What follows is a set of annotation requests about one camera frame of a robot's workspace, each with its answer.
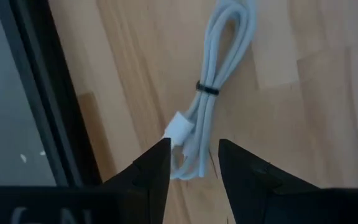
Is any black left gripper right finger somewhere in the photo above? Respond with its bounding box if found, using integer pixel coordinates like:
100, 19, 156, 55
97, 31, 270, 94
218, 138, 321, 224

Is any white USB-C cable bundle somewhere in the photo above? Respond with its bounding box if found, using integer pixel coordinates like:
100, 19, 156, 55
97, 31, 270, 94
162, 0, 257, 181

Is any black aluminium table frame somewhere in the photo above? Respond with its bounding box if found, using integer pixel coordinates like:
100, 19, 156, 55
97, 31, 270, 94
0, 0, 103, 188

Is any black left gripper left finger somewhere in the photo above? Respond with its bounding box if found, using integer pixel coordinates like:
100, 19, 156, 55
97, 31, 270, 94
103, 138, 172, 224

